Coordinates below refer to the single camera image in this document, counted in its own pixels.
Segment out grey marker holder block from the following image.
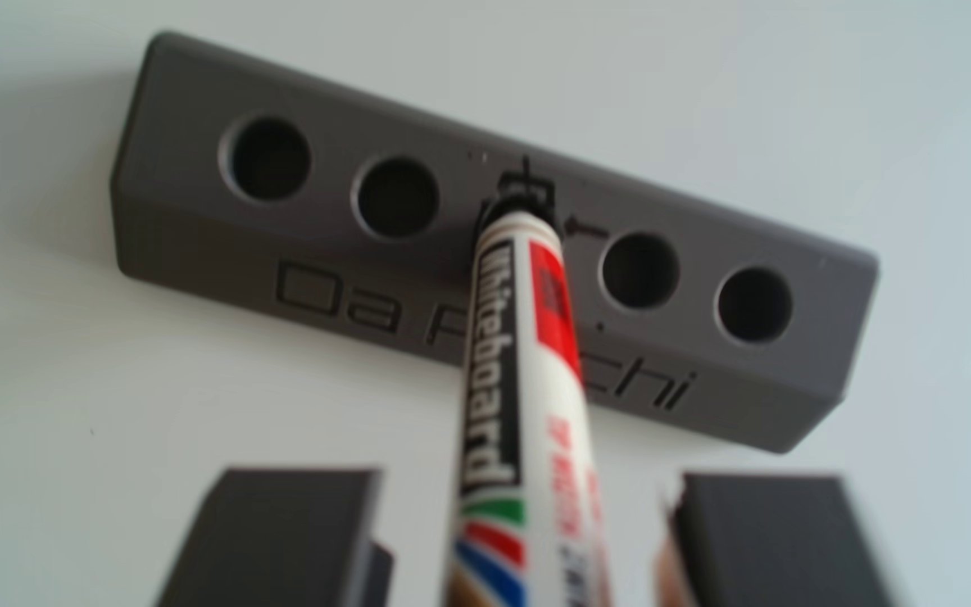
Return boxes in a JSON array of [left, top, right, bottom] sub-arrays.
[[110, 32, 881, 455]]

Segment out white whiteboard marker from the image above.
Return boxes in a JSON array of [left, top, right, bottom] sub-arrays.
[[443, 194, 615, 607]]

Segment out white whiteboard with aluminium frame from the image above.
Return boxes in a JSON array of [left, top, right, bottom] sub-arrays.
[[0, 0, 971, 607]]

